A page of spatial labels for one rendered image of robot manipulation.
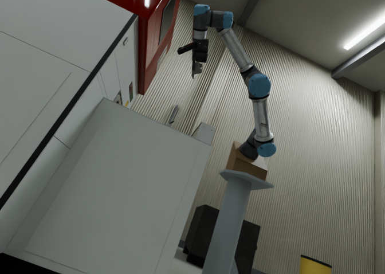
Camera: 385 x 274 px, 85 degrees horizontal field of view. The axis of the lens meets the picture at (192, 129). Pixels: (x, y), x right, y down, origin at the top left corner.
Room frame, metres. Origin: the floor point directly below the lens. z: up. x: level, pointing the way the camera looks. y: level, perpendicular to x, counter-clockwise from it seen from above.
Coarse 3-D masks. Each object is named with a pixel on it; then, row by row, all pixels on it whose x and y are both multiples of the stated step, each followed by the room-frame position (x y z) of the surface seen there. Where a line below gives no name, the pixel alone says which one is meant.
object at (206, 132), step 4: (204, 124) 1.11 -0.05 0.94; (208, 124) 1.11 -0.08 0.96; (200, 128) 1.11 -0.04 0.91; (204, 128) 1.11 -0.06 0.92; (208, 128) 1.11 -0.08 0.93; (212, 128) 1.11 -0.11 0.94; (200, 132) 1.11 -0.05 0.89; (204, 132) 1.11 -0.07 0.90; (208, 132) 1.11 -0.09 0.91; (212, 132) 1.11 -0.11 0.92; (200, 136) 1.11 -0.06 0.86; (204, 136) 1.11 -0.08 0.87; (208, 136) 1.11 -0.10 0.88; (212, 136) 1.11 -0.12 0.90; (204, 140) 1.11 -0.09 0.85; (208, 140) 1.11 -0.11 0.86
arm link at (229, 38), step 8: (224, 32) 0.83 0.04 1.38; (232, 32) 0.83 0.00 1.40; (224, 40) 0.87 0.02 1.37; (232, 40) 0.85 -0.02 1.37; (232, 48) 0.89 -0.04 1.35; (240, 48) 0.88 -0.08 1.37; (232, 56) 0.94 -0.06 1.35; (240, 56) 0.91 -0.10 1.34; (240, 64) 0.95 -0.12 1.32; (248, 64) 0.94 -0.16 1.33; (240, 72) 0.99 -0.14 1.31; (248, 72) 0.96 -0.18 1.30
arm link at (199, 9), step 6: (198, 6) 0.69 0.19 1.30; (204, 6) 0.68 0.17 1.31; (198, 12) 0.70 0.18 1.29; (204, 12) 0.70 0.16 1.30; (210, 12) 0.70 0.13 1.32; (198, 18) 0.73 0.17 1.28; (204, 18) 0.72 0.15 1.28; (198, 24) 0.75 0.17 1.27; (204, 24) 0.74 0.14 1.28; (198, 30) 0.77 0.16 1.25; (204, 30) 0.77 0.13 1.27
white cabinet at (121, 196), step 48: (96, 144) 1.00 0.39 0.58; (144, 144) 1.02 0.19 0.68; (192, 144) 1.04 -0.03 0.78; (48, 192) 1.00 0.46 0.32; (96, 192) 1.01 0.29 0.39; (144, 192) 1.03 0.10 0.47; (192, 192) 1.05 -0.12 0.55; (48, 240) 1.00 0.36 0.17; (96, 240) 1.02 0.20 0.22; (144, 240) 1.04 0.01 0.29
